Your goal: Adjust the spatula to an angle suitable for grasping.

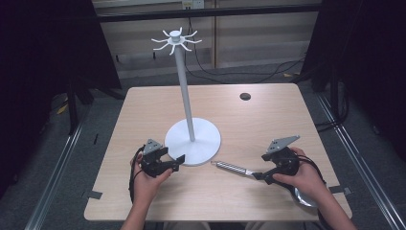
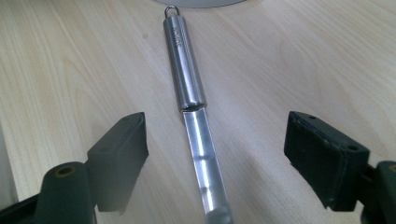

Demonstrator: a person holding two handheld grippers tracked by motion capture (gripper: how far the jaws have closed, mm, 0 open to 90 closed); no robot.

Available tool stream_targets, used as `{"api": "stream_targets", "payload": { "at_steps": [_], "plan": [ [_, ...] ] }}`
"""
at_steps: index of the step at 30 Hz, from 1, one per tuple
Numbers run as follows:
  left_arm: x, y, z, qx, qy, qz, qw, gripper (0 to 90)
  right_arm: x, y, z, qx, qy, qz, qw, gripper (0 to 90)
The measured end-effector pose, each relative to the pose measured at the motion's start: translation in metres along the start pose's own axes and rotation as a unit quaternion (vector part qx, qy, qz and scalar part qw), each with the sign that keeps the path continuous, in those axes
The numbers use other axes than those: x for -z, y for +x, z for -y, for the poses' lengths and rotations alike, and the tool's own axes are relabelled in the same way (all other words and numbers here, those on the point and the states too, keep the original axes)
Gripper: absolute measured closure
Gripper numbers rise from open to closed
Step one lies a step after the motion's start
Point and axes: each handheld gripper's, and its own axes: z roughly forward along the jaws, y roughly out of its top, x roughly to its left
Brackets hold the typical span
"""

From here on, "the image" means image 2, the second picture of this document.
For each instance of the white plate edge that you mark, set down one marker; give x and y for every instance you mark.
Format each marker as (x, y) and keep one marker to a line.
(199, 2)

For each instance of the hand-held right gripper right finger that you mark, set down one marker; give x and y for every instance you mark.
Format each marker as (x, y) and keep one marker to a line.
(323, 161)

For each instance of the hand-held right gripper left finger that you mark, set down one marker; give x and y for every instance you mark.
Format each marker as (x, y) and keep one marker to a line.
(116, 161)

